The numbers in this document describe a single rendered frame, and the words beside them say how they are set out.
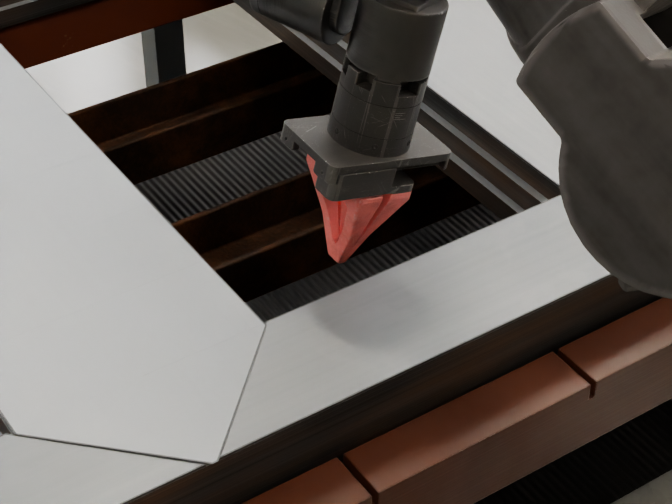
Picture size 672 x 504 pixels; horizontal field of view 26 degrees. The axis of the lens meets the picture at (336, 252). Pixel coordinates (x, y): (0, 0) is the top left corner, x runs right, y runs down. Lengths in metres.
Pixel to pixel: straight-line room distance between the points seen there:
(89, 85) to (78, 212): 1.79
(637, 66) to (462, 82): 0.76
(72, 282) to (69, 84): 1.87
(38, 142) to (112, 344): 0.25
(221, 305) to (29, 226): 0.17
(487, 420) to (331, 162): 0.20
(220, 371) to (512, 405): 0.20
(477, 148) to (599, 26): 0.71
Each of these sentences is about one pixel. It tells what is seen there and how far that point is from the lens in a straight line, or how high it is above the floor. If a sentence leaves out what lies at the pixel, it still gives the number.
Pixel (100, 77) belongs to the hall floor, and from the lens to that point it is 2.89.
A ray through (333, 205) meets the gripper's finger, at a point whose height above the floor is 0.90.
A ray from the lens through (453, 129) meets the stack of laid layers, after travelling 1.19.
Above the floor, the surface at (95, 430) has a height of 0.87.
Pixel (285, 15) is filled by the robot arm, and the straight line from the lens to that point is 0.97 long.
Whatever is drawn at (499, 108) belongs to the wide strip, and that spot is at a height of 0.87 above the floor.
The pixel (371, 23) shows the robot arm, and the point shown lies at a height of 1.05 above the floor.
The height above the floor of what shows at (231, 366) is 0.87.
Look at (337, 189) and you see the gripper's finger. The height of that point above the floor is 0.95.
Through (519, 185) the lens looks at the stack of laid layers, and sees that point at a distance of 1.13.
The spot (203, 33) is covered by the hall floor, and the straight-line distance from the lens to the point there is 3.01.
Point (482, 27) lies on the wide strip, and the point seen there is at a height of 0.87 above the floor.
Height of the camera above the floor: 1.51
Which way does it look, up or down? 39 degrees down
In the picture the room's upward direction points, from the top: straight up
